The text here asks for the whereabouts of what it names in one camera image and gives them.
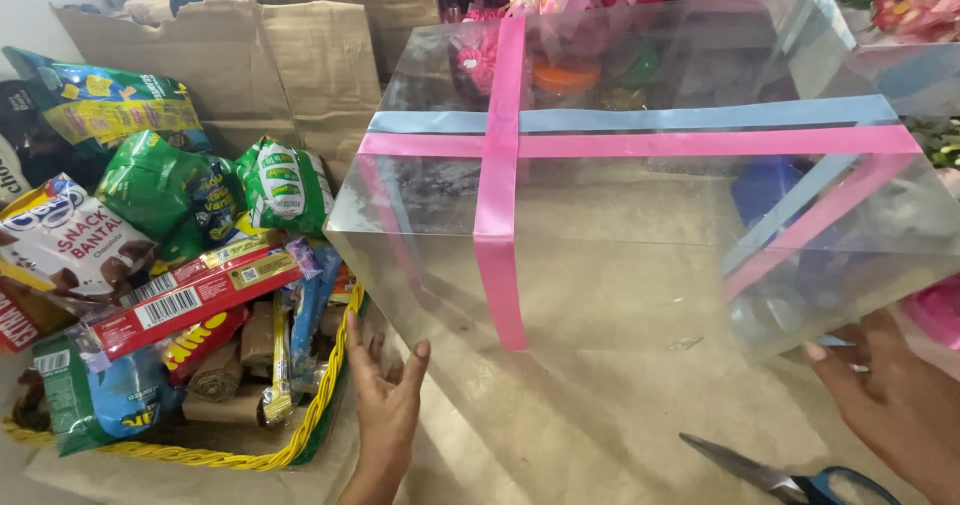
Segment person's right hand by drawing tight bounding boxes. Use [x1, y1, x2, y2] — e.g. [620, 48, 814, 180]
[804, 310, 960, 487]

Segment person's left hand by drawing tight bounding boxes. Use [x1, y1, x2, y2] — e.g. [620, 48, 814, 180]
[345, 308, 433, 480]

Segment clear ribbon-wrapped gift box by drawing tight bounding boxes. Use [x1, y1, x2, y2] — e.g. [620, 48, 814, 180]
[324, 0, 960, 364]

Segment pink plastic wrapped item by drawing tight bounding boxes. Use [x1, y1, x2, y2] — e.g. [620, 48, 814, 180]
[896, 276, 960, 380]

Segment yellow stick snack packet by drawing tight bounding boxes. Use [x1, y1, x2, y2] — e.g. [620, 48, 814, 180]
[258, 295, 298, 427]

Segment blue snack packet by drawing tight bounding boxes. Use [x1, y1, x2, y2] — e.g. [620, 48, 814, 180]
[288, 242, 343, 386]

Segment brown paper roll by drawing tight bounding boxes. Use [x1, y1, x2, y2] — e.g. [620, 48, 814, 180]
[187, 340, 247, 403]
[240, 301, 277, 367]
[181, 386, 265, 425]

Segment yellow woven basket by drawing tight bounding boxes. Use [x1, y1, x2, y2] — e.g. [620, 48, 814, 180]
[3, 280, 369, 472]

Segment red-yellow wafer packet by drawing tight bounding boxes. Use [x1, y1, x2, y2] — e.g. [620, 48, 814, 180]
[161, 306, 252, 386]

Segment long red biscuit packet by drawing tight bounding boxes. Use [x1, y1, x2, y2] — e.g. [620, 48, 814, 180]
[86, 231, 320, 362]

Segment green-white snack packet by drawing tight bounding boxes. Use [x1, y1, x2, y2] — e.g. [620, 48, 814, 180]
[234, 136, 336, 238]

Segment blue-green wafer packet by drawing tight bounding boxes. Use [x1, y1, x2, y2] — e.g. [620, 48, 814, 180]
[157, 156, 252, 266]

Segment green-blue biscuit packet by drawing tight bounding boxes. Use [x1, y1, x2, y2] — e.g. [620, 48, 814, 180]
[31, 325, 185, 457]

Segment crinkled green snack packet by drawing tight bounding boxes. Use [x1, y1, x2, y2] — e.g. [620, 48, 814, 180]
[96, 130, 211, 240]

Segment white chocolate snack packet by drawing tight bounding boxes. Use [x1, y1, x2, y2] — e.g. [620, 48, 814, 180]
[0, 173, 159, 304]

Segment large torn cardboard box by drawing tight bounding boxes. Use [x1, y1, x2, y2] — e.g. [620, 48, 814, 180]
[52, 0, 384, 185]

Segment red-white snack packet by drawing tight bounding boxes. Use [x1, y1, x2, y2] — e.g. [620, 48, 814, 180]
[0, 280, 48, 355]

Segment artificial rose bouquet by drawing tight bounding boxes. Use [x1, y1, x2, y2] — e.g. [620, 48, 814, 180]
[836, 0, 960, 46]

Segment brown cardboard carton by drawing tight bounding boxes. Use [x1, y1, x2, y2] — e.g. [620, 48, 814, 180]
[243, 0, 441, 80]

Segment green-blue cracker packet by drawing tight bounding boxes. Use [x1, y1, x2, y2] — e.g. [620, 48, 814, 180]
[1, 46, 213, 163]

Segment black snack packet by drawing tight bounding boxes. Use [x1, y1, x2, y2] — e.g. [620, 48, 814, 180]
[0, 79, 55, 191]

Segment blue-handled scissors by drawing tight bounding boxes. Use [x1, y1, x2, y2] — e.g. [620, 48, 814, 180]
[678, 433, 905, 505]

